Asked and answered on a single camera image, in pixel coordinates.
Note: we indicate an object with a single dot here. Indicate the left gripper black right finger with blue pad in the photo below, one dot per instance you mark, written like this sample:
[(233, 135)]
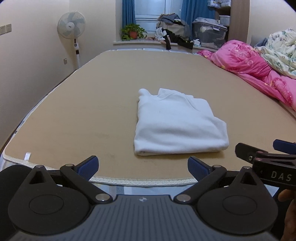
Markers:
[(217, 185)]

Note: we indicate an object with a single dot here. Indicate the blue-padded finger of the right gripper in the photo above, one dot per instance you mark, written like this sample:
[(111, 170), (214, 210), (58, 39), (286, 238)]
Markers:
[(284, 146)]

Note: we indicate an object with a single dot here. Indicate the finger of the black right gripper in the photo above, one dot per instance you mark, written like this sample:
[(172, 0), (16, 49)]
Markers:
[(249, 153)]

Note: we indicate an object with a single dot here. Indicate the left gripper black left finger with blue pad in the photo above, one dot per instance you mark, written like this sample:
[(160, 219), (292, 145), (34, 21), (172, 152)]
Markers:
[(68, 184)]

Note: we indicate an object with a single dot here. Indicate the white small garment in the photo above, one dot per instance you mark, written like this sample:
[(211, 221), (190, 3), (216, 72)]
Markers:
[(172, 122)]

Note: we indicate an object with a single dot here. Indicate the pile of clothes on sill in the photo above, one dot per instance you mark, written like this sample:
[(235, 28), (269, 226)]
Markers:
[(173, 23)]

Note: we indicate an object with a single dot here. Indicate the person's right hand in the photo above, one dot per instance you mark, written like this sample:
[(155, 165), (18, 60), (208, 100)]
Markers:
[(290, 218)]

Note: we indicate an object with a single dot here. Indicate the white floral blanket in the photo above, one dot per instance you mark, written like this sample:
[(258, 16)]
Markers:
[(279, 52)]

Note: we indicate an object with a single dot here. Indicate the pink floral quilt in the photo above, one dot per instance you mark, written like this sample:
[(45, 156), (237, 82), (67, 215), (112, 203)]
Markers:
[(242, 60)]

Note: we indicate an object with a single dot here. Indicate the clear plastic storage bin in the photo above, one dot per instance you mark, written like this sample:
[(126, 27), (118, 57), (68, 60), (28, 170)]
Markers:
[(209, 35)]

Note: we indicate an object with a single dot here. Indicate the white basket on shelf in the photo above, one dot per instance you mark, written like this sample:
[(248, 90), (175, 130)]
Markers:
[(224, 20)]

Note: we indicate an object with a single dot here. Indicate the black garment hanging off sill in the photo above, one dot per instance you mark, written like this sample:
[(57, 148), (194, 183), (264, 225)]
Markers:
[(170, 37)]

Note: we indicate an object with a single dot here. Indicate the wooden bookshelf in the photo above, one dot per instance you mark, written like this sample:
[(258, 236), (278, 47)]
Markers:
[(239, 12)]

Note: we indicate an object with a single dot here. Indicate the white standing fan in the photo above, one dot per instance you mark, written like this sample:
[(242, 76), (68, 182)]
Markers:
[(71, 26)]

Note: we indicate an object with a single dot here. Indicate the potted green plant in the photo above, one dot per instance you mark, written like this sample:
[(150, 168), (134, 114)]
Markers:
[(133, 32)]

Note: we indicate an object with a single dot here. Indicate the stack of boxes on shelf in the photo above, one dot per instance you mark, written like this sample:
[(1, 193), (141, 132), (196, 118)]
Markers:
[(219, 3)]

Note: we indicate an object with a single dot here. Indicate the right blue curtain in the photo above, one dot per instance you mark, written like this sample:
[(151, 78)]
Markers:
[(192, 9)]

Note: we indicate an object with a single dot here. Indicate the blue curtain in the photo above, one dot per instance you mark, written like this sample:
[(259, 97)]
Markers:
[(192, 9), (128, 12)]

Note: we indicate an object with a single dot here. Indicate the left blue curtain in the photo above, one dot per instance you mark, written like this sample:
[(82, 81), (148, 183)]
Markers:
[(128, 12)]

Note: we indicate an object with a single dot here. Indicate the window with white frame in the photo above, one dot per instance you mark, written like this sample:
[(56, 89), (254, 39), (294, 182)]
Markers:
[(147, 12)]

